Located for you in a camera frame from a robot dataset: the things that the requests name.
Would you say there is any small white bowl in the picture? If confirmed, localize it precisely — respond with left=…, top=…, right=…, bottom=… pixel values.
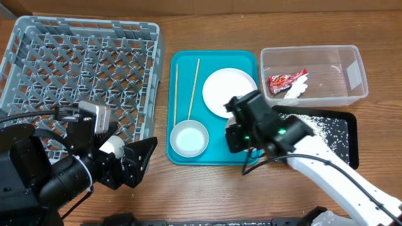
left=225, top=116, right=236, bottom=129

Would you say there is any teal plastic tray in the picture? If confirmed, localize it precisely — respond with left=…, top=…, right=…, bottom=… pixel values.
left=166, top=50, right=258, bottom=166

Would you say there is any white napkin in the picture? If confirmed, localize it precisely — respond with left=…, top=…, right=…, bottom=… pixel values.
left=284, top=75, right=308, bottom=99

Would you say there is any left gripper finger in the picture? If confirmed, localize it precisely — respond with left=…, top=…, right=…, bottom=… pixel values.
left=95, top=122, right=118, bottom=148
left=122, top=137, right=158, bottom=188

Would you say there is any black plastic tray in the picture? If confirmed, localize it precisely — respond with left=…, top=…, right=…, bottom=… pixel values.
left=273, top=105, right=359, bottom=170

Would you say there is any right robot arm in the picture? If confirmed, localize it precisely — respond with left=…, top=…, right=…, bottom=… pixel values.
left=224, top=90, right=401, bottom=225

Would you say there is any large white plate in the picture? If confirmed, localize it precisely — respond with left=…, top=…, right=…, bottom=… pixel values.
left=202, top=68, right=258, bottom=119

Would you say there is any white paper cup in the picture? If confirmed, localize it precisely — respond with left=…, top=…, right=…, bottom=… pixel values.
left=99, top=136, right=125, bottom=159

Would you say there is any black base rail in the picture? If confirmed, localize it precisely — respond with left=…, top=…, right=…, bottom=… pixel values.
left=81, top=213, right=309, bottom=226

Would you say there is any red snack wrapper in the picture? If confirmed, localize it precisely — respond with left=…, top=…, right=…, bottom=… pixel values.
left=267, top=68, right=308, bottom=95

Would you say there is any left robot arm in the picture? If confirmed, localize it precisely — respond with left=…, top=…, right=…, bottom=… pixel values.
left=1, top=120, right=158, bottom=225

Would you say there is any grey plastic dish rack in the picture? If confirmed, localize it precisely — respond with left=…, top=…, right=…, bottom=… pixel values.
left=1, top=16, right=165, bottom=143

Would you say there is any clear plastic bin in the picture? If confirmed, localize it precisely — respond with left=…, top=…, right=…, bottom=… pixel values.
left=260, top=45, right=369, bottom=107

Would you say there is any grey metal bowl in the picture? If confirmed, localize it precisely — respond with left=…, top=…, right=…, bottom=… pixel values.
left=170, top=120, right=209, bottom=158

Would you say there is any spilled rice pile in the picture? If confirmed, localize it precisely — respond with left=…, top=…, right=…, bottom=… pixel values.
left=280, top=113, right=350, bottom=164

